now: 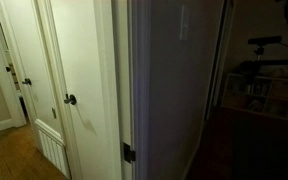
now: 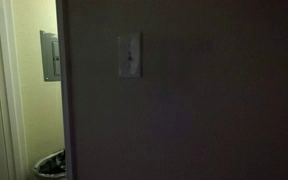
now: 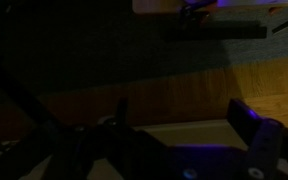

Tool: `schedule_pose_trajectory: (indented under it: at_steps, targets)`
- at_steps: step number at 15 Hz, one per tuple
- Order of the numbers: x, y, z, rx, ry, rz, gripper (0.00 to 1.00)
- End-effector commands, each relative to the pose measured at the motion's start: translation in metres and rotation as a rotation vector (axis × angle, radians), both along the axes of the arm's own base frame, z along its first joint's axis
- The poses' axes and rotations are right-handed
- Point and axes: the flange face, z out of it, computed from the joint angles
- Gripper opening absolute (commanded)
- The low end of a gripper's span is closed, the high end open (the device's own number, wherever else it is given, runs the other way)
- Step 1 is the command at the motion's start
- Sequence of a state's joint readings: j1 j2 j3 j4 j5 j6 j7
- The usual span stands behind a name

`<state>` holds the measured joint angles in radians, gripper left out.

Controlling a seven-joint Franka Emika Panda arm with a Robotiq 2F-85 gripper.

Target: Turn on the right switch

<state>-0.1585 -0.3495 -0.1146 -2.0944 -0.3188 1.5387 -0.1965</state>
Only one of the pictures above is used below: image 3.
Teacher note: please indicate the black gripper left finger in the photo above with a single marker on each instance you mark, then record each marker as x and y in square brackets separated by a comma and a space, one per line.
[134, 150]

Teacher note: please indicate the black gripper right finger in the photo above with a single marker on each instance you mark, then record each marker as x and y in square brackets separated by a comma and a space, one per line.
[262, 146]

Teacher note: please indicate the grey rug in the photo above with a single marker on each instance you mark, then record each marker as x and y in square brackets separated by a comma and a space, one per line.
[267, 50]

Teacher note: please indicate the black bar camera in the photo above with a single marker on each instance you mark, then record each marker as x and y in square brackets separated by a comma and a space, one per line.
[217, 31]

